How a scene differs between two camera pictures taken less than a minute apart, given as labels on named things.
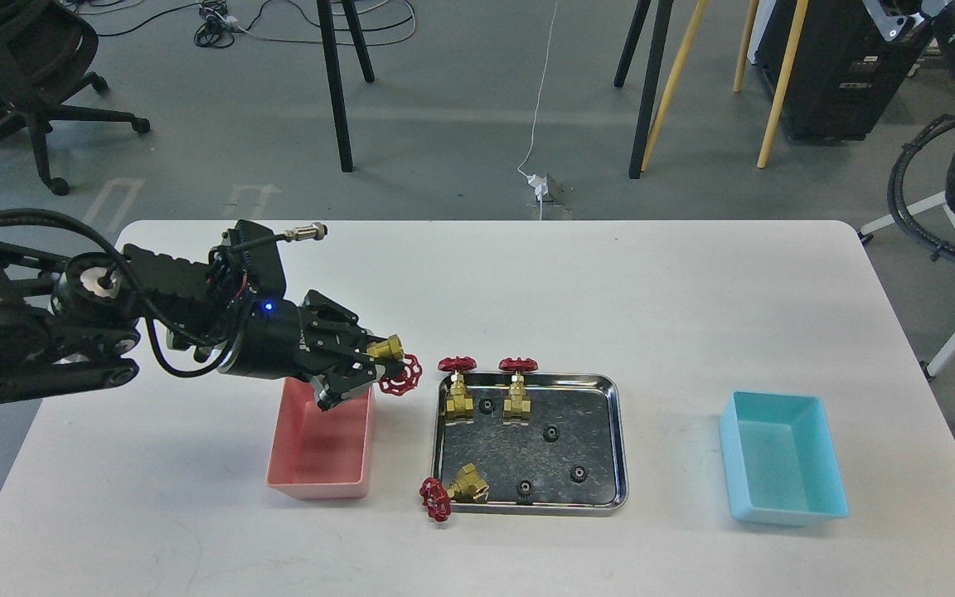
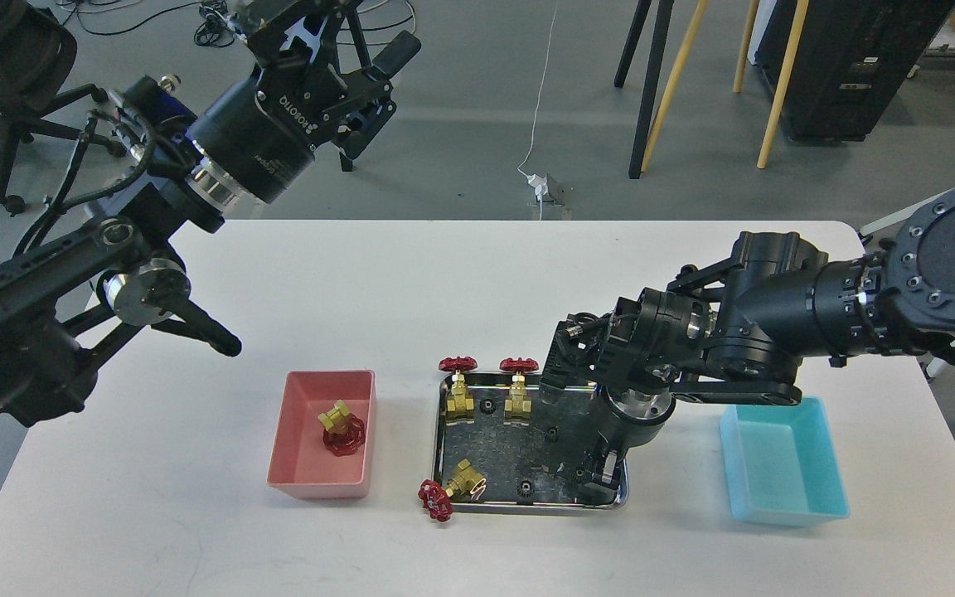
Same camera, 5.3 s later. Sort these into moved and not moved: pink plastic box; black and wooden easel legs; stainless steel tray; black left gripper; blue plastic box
Moved: black left gripper
Not moved: black and wooden easel legs; pink plastic box; blue plastic box; stainless steel tray
